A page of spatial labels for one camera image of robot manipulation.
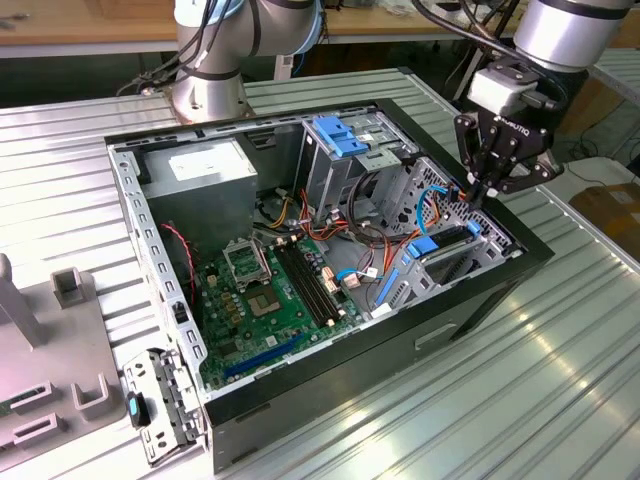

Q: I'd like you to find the metal socket cover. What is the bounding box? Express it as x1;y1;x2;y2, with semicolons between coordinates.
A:
222;238;275;290

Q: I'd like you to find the brown cardboard box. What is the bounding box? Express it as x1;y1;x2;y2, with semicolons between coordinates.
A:
568;182;640;252

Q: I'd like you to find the grey power supply unit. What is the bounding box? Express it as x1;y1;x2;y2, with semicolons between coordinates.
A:
142;137;260;257

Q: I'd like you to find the red black twisted wire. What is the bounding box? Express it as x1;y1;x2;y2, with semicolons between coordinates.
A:
159;222;200;307

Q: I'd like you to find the grey optical drive cage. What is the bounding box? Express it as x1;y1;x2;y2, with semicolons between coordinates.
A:
294;109;419;222

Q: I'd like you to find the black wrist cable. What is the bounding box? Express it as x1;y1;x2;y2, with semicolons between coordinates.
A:
411;0;517;57

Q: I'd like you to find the wooden desk with white legs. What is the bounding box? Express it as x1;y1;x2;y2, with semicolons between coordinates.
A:
319;0;521;107

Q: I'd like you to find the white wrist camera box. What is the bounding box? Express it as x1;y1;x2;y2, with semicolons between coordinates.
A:
467;66;540;115

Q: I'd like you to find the hard disk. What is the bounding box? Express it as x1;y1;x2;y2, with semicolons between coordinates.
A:
373;221;483;307

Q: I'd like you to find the black open PC case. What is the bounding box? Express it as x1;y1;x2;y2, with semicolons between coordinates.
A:
102;97;556;474

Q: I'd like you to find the grey metal shelf frame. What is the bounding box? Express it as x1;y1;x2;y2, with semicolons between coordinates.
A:
592;47;640;162

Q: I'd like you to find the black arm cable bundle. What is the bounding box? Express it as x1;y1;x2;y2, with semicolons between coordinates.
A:
116;0;237;97

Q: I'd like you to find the grey parts rack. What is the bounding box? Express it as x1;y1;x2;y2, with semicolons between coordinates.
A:
0;252;129;454

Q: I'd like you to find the blue plastic bay latch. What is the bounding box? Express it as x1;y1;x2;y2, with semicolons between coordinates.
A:
312;115;370;158

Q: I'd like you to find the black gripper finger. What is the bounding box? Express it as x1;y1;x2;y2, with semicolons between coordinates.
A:
453;113;490;204
483;151;566;204

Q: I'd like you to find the orange red yellow power wire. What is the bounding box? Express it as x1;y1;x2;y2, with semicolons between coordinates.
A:
437;182;472;203

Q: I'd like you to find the blue expansion slot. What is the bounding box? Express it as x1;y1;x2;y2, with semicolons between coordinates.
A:
222;332;306;381

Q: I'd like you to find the CPU socket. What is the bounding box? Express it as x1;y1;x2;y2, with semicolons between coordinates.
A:
243;281;282;320

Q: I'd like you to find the metal slot retainer bracket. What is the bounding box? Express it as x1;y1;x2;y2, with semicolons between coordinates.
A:
122;348;207;469

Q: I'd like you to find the green motherboard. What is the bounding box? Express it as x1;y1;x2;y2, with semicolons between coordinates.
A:
192;234;371;390

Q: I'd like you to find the black RAM slot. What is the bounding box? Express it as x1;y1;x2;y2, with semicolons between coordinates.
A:
289;241;347;322
274;243;327;330

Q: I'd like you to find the black latch with blue mark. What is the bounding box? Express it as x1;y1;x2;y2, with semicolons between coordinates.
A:
125;391;153;429

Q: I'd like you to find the grey disk bay cage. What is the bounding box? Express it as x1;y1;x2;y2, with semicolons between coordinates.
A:
372;156;525;320

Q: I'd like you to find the long blue data wire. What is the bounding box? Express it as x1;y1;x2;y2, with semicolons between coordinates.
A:
413;182;447;237

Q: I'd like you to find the short blue wire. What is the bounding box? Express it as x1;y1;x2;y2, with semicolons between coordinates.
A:
333;267;387;290

